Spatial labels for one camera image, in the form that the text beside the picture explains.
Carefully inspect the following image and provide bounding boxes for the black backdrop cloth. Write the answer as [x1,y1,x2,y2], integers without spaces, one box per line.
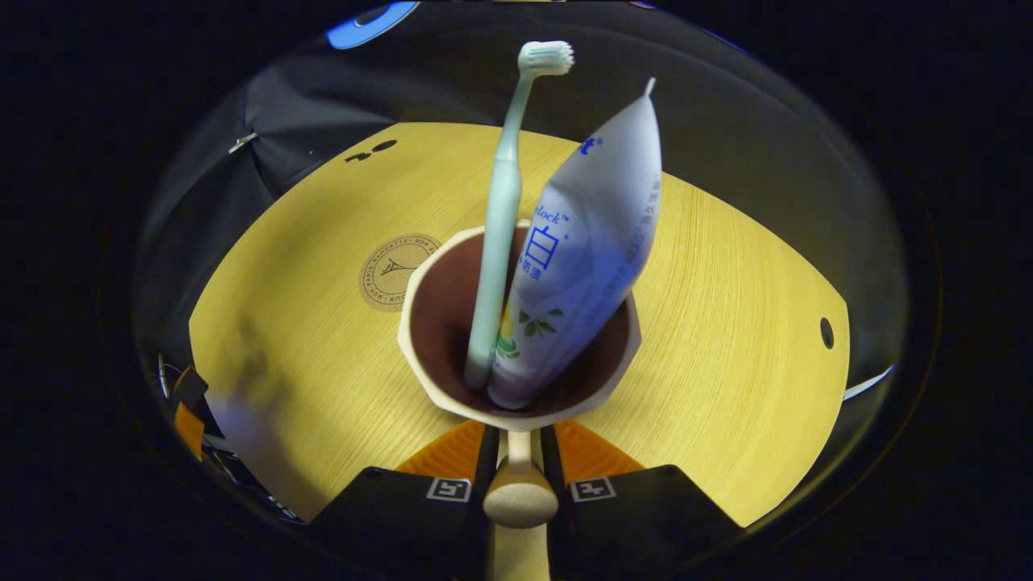
[133,0,909,404]

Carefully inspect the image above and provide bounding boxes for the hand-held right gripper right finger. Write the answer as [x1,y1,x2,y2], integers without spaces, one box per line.
[541,418,743,581]

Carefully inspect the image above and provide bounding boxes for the pale green toothbrush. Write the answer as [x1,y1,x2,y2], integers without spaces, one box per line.
[464,40,575,391]

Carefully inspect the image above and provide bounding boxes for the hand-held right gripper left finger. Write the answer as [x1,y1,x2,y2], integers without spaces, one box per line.
[311,420,501,581]

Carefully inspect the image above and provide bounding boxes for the beige cup with brown inside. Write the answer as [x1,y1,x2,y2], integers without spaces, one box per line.
[398,219,642,581]

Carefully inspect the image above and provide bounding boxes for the white toothpaste tube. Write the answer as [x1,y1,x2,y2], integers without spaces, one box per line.
[487,77,664,410]

